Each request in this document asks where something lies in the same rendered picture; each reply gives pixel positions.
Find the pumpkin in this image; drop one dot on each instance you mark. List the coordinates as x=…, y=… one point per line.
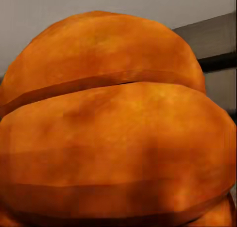
x=105, y=122

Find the cabinet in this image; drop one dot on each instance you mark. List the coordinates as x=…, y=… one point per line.
x=214, y=44

